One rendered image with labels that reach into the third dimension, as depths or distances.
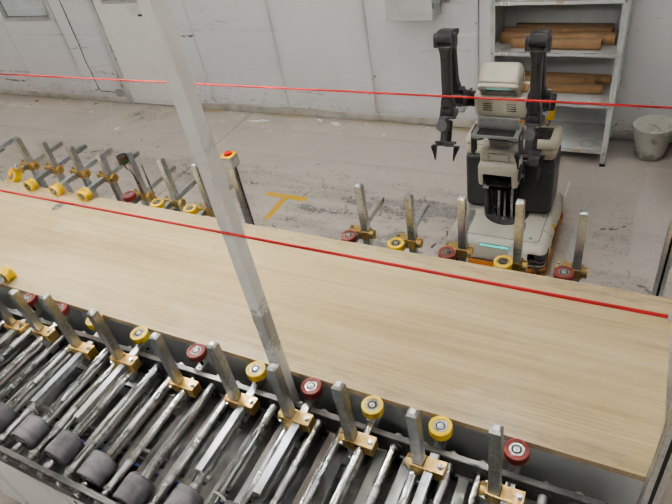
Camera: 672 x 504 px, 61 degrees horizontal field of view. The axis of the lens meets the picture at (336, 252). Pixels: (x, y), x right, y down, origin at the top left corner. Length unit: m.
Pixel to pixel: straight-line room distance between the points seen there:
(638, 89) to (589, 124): 0.43
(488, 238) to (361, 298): 1.44
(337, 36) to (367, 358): 3.87
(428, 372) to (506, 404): 0.30
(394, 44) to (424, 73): 0.37
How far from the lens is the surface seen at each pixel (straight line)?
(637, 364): 2.27
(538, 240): 3.69
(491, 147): 3.39
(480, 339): 2.27
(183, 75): 1.53
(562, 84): 4.83
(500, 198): 3.81
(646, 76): 5.08
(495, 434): 1.72
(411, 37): 5.30
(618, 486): 2.19
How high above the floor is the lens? 2.60
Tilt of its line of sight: 39 degrees down
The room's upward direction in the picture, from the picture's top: 12 degrees counter-clockwise
